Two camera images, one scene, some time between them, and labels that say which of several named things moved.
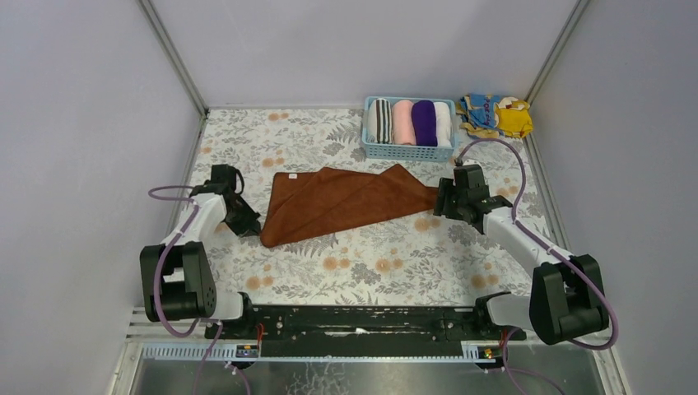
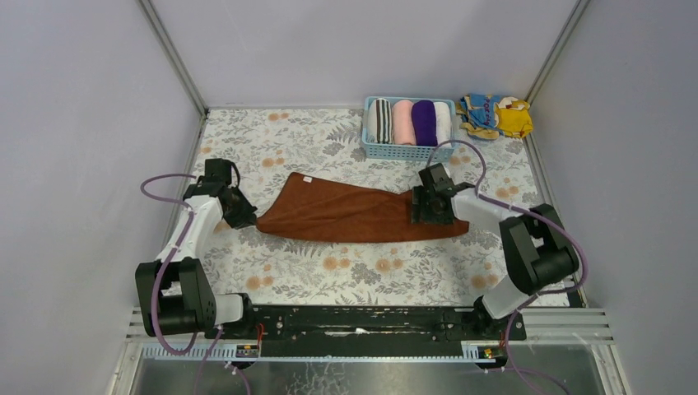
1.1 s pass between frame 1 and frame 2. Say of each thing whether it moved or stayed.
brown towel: moved
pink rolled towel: stayed
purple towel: stayed
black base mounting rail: stayed
